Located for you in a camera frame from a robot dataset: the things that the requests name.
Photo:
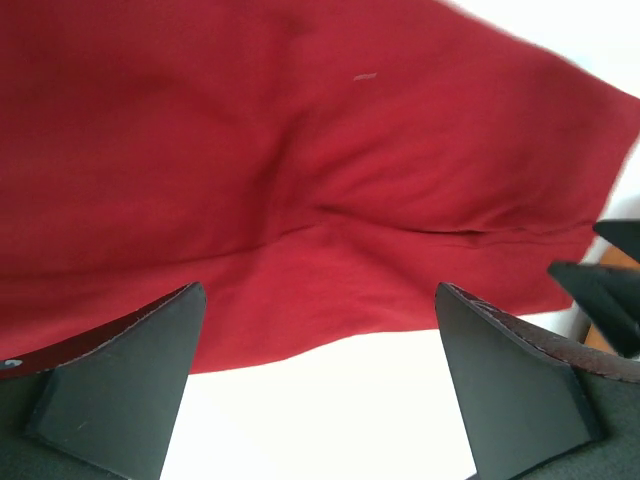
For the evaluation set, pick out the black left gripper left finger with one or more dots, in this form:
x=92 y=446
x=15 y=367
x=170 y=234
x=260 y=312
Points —
x=102 y=404

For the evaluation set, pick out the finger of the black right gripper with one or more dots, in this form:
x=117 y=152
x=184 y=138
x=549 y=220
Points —
x=622 y=234
x=609 y=296

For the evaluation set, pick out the red t-shirt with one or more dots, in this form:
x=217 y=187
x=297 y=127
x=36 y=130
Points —
x=318 y=166

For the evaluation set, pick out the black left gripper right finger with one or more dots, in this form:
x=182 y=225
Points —
x=537 y=405

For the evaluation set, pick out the orange plastic laundry basket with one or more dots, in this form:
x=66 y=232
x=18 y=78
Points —
x=616 y=258

